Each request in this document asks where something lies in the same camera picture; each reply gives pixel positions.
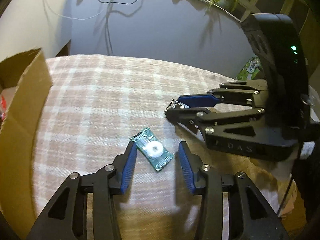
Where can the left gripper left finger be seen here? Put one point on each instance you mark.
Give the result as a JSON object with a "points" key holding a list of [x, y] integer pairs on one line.
{"points": [[64, 216]]}

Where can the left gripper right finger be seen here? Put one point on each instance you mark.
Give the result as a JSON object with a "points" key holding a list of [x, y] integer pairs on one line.
{"points": [[250, 214]]}

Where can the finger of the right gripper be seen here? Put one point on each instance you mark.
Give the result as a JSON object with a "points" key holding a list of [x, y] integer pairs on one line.
{"points": [[251, 93], [243, 132]]}

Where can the teal mint candy packet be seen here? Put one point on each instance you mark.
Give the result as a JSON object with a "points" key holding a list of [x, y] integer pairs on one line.
{"points": [[154, 151]]}

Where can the green white carton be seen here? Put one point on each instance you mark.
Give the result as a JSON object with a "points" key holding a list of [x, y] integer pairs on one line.
{"points": [[250, 70]]}

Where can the plaid tablecloth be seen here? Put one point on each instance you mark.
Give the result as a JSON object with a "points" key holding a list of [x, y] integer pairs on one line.
{"points": [[95, 105]]}

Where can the red snack bag in box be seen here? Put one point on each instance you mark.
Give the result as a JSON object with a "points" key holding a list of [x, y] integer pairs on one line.
{"points": [[3, 108]]}

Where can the brown cardboard box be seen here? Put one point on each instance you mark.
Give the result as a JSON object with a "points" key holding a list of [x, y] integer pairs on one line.
{"points": [[26, 77]]}

